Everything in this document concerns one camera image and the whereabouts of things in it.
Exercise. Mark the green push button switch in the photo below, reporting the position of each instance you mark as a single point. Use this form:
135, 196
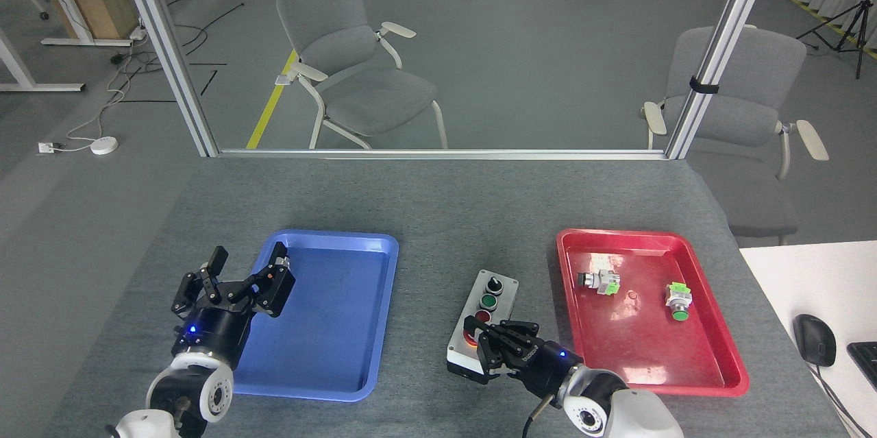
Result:
678, 297

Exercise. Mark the red plastic tray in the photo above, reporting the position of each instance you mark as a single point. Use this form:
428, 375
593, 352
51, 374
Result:
637, 349

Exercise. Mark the white round floor device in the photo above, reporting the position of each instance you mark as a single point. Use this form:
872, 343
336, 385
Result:
104, 145

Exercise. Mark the grey chair with white armrests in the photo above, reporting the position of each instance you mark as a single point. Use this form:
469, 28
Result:
754, 109
370, 92

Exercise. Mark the grey control box with buttons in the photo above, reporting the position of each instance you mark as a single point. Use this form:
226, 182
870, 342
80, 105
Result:
497, 290

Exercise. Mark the blue plastic tray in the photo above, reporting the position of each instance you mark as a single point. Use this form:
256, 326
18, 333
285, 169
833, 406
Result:
342, 314

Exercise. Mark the black tripod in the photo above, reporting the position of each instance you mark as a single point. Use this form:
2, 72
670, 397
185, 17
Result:
860, 20

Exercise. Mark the white floor socket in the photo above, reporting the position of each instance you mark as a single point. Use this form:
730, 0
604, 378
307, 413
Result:
46, 147

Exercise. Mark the white desk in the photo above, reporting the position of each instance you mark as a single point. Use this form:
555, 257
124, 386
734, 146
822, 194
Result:
808, 273

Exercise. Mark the silver aluminium post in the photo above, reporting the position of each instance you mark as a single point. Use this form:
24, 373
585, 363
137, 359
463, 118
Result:
168, 54
719, 47

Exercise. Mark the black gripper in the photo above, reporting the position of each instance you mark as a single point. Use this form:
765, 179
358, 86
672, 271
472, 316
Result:
545, 366
216, 335

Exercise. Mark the silver aluminium rail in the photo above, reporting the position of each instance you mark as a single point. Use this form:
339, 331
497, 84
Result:
438, 153

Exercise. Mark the black keyboard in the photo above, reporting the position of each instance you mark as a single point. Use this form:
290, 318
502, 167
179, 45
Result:
865, 362

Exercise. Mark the black computer mouse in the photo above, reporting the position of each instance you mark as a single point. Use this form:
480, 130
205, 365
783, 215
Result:
814, 338

